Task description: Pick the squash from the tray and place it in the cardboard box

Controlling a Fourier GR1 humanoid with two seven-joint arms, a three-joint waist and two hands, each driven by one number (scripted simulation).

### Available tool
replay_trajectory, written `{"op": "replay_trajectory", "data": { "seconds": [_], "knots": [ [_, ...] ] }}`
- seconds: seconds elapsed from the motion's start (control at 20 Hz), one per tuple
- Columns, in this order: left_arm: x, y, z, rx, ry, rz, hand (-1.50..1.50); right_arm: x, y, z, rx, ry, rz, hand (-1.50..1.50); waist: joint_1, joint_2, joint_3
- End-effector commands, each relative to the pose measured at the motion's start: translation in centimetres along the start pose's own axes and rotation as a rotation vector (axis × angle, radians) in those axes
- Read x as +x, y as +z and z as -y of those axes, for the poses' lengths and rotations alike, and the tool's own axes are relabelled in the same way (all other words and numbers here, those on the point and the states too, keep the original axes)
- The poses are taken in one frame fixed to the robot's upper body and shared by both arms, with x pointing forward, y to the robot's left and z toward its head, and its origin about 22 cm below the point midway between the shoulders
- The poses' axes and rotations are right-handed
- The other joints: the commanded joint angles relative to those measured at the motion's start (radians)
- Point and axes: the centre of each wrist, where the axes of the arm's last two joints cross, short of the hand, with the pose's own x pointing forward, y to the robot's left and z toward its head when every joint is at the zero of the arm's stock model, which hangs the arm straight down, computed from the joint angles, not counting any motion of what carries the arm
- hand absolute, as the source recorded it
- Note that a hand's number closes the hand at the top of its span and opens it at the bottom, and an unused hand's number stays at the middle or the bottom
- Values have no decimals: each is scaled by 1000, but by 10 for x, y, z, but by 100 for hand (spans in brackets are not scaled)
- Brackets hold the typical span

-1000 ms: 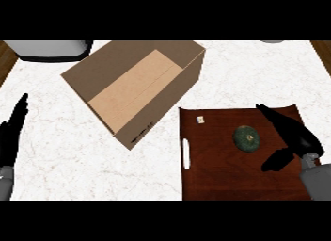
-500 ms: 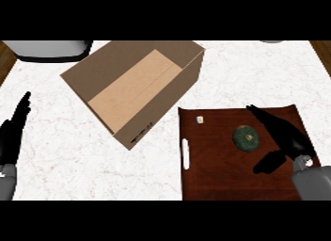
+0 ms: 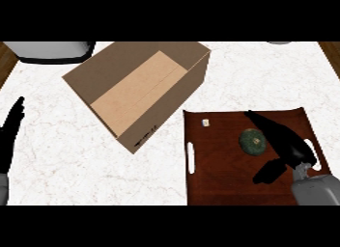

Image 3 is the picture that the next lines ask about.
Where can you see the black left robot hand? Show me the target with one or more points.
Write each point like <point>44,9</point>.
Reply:
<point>5,138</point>

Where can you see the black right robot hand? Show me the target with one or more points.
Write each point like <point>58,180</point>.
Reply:
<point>284,143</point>

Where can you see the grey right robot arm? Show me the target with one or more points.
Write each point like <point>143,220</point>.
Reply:
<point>318,188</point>

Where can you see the dark green round squash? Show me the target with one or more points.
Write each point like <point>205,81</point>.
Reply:
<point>253,141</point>

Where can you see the dark brown wooden tray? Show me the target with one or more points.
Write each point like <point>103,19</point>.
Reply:
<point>225,170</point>

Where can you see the brown cardboard box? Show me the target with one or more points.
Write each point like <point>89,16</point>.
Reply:
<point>140,93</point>

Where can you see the small pale cube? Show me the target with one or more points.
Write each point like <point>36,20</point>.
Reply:
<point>206,122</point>

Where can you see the grey appliance with black base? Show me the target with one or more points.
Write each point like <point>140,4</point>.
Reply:
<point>54,51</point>

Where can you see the grey round object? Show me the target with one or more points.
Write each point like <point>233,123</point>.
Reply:
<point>278,42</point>

